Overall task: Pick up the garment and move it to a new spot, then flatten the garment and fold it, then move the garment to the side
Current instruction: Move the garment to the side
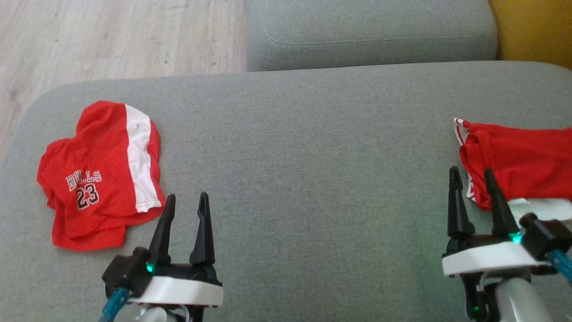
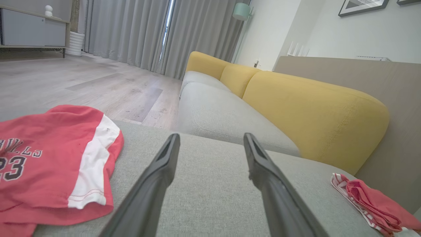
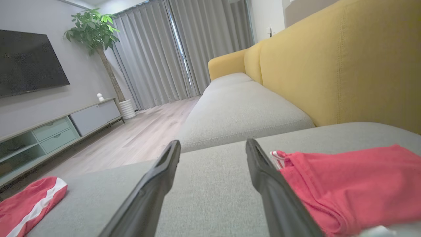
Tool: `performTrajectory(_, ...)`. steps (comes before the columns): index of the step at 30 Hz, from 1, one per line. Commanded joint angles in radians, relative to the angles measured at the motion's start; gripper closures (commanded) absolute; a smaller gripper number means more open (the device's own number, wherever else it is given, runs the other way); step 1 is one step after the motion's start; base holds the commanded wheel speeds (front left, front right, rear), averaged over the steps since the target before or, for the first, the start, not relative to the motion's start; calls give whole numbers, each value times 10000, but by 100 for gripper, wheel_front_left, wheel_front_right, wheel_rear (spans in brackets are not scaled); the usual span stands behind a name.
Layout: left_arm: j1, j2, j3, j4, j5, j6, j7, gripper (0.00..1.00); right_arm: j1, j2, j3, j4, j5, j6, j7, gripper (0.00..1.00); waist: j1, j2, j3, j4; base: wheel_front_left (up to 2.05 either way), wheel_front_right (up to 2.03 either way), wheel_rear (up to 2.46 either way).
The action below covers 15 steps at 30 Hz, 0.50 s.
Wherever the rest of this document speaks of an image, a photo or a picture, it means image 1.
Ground blue plug camera cable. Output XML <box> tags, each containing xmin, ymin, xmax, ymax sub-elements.
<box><xmin>98</xmin><ymin>288</ymin><xmax>131</xmax><ymax>322</ymax></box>
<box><xmin>546</xmin><ymin>250</ymin><xmax>572</xmax><ymax>283</ymax></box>

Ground red Bulls jersey white sleeves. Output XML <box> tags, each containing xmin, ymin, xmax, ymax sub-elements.
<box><xmin>454</xmin><ymin>118</ymin><xmax>572</xmax><ymax>223</ymax></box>

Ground wide grey sofa seat cushion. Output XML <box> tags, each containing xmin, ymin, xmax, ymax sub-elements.
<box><xmin>0</xmin><ymin>61</ymin><xmax>572</xmax><ymax>322</ymax></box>

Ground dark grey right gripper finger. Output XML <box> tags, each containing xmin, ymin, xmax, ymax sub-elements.
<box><xmin>485</xmin><ymin>168</ymin><xmax>520</xmax><ymax>237</ymax></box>
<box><xmin>448</xmin><ymin>166</ymin><xmax>475</xmax><ymax>240</ymax></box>

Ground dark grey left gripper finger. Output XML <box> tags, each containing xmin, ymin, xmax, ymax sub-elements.
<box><xmin>189</xmin><ymin>192</ymin><xmax>216</xmax><ymax>264</ymax></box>
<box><xmin>148</xmin><ymin>194</ymin><xmax>176</xmax><ymax>265</ymax></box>

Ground blue plug left camera cable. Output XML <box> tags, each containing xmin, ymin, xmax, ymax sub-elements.
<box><xmin>98</xmin><ymin>288</ymin><xmax>131</xmax><ymax>322</ymax></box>

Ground red Bulls shorts white stripe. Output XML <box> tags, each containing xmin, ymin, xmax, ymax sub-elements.
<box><xmin>37</xmin><ymin>101</ymin><xmax>167</xmax><ymax>251</ymax></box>

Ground yellow sofa back cushion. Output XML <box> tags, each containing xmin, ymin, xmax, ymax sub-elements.
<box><xmin>488</xmin><ymin>0</ymin><xmax>572</xmax><ymax>71</ymax></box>

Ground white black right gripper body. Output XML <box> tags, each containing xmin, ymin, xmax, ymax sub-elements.
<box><xmin>442</xmin><ymin>236</ymin><xmax>552</xmax><ymax>322</ymax></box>

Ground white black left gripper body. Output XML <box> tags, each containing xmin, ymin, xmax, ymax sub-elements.
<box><xmin>130</xmin><ymin>264</ymin><xmax>224</xmax><ymax>322</ymax></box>

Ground grey back cushion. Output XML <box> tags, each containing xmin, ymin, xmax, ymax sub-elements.
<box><xmin>245</xmin><ymin>0</ymin><xmax>499</xmax><ymax>72</ymax></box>

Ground blue plug right camera cable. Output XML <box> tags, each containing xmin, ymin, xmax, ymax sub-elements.
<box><xmin>546</xmin><ymin>250</ymin><xmax>572</xmax><ymax>283</ymax></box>

